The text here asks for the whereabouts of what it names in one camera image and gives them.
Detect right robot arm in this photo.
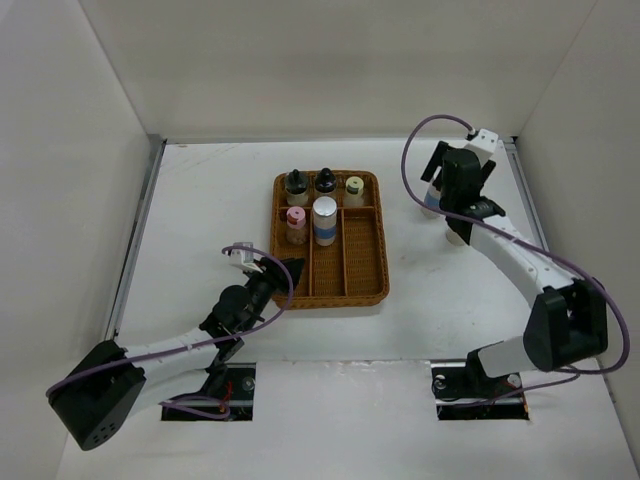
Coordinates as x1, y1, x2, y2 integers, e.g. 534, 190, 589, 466
422, 141, 608, 396

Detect brown wicker tray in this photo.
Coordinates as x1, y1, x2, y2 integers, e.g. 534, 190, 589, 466
270, 170, 390, 310

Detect yellow-lid white jar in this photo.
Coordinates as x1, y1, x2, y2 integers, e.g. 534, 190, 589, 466
343, 176, 364, 208

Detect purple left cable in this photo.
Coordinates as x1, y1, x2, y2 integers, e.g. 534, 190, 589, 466
45, 245, 295, 419

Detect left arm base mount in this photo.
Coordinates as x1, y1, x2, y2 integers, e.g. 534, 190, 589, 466
160, 363, 257, 422

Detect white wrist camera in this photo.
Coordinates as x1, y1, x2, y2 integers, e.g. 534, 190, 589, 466
464, 129, 499, 166
222, 242, 260, 273

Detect clear-cap white salt bottle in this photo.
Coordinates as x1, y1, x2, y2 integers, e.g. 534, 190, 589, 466
446, 228, 465, 246

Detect black-lid jar beige contents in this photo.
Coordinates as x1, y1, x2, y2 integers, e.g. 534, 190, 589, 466
313, 167, 337, 202

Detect silver-lid jar blue label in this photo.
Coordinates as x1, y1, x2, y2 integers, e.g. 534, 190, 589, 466
312, 196, 337, 246

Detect black-lid jar white powder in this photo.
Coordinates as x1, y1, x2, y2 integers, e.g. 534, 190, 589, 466
284, 169, 309, 207

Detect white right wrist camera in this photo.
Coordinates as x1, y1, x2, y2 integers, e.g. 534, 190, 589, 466
464, 129, 499, 166

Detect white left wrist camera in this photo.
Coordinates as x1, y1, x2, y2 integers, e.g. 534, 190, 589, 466
222, 242, 260, 273

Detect pink-lid spice bottle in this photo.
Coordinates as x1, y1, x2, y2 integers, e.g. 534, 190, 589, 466
285, 206, 308, 245

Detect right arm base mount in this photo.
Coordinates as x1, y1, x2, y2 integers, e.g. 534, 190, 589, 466
430, 361, 529, 421

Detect purple cable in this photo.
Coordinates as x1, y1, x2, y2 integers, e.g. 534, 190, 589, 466
45, 245, 295, 419
401, 114, 632, 404

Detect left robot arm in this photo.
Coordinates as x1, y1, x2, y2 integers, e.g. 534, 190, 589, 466
46, 257, 305, 451

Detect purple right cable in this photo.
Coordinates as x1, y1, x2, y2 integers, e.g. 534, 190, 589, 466
401, 114, 632, 404

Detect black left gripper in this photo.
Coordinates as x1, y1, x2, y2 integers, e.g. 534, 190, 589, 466
240, 257, 304, 333

